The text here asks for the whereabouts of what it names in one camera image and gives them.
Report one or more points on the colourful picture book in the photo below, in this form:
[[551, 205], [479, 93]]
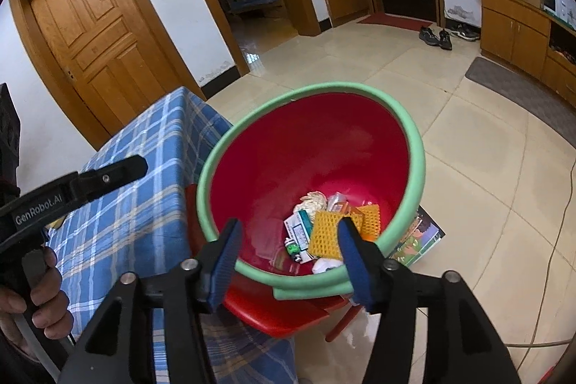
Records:
[[418, 235]]

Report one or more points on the bed with blue bedding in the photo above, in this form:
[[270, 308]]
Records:
[[256, 1]]

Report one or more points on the wooden panel door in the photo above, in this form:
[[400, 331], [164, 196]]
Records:
[[94, 33]]

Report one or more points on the dark shoe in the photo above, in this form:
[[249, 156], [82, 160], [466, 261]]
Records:
[[445, 40], [427, 35]]

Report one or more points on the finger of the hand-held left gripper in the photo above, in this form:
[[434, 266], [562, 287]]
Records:
[[112, 175]]

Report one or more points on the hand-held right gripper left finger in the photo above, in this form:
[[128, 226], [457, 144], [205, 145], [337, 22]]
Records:
[[225, 271]]

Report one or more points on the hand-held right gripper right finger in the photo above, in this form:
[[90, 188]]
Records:
[[355, 271]]

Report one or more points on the black white sneaker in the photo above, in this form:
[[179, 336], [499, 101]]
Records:
[[459, 28], [471, 35]]

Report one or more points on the crumpled white wrapper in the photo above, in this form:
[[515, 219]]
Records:
[[312, 200]]

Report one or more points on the person's left hand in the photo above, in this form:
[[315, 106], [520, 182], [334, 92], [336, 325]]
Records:
[[47, 294]]

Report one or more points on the red plastic stool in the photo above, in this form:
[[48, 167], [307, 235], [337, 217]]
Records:
[[274, 312]]

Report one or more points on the wooden cabinet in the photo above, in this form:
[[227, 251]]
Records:
[[517, 33]]

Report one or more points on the red doormat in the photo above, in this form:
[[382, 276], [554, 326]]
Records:
[[396, 20]]

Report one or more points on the red basin with green rim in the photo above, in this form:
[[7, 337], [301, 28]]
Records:
[[315, 154]]

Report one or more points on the white cloth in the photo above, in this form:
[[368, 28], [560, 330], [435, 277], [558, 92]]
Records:
[[326, 265]]

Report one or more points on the blue plaid tablecloth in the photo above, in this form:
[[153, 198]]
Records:
[[135, 204]]

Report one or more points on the grey floor mat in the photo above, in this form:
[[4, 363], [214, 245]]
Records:
[[517, 91]]

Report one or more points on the teal white box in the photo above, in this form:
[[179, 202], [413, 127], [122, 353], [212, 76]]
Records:
[[298, 226]]

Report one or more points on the orange rice cracker packet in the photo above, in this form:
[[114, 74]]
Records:
[[337, 202]]

